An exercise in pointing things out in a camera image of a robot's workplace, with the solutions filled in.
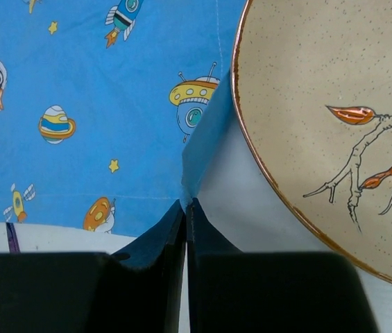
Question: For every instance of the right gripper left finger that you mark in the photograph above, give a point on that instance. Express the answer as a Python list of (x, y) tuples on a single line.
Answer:
[(136, 289)]

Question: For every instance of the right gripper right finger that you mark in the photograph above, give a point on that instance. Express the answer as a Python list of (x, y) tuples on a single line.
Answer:
[(234, 291)]

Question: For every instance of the blue space-print cloth placemat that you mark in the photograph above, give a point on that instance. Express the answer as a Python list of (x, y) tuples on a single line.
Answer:
[(98, 100)]

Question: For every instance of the beige ceramic plate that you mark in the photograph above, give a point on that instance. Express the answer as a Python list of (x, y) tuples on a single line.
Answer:
[(312, 89)]

